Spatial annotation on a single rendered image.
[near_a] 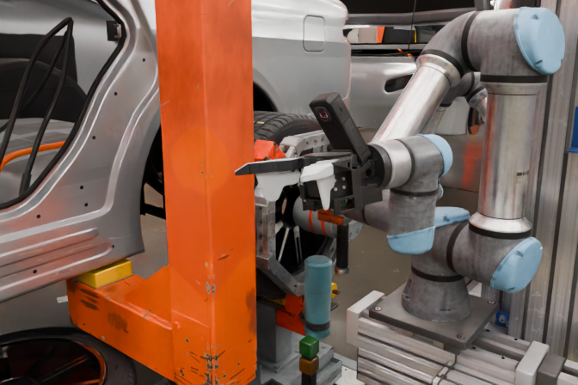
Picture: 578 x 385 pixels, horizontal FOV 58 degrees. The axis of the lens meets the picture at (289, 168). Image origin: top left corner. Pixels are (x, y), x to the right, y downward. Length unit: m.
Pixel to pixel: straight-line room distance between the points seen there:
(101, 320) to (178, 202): 0.58
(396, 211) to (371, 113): 3.41
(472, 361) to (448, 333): 0.08
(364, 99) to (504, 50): 3.28
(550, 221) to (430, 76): 0.43
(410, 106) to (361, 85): 3.25
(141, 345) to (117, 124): 0.65
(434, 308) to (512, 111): 0.45
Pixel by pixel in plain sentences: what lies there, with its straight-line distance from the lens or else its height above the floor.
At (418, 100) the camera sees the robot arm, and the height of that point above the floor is 1.30.
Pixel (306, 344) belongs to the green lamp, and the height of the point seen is 0.66.
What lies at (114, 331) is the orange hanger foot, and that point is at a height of 0.58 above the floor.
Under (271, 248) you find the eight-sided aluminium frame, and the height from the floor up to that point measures 0.80.
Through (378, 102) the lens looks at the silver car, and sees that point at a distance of 4.20.
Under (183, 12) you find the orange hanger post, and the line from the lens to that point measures 1.19.
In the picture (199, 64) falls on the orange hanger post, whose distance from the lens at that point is 1.16.
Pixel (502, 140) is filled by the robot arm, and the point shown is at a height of 1.23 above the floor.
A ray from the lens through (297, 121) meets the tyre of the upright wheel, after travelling 1.76.
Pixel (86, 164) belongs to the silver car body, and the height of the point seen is 1.07.
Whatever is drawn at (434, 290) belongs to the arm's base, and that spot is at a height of 0.88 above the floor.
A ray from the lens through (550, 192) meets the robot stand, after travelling 1.24.
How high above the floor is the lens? 1.38
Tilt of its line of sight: 12 degrees down
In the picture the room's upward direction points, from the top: straight up
